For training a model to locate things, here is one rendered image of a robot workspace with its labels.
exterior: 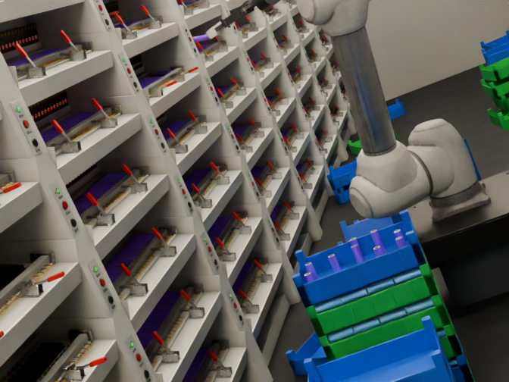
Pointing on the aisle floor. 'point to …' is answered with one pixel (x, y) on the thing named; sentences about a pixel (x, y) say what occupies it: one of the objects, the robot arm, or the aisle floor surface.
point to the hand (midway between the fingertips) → (217, 29)
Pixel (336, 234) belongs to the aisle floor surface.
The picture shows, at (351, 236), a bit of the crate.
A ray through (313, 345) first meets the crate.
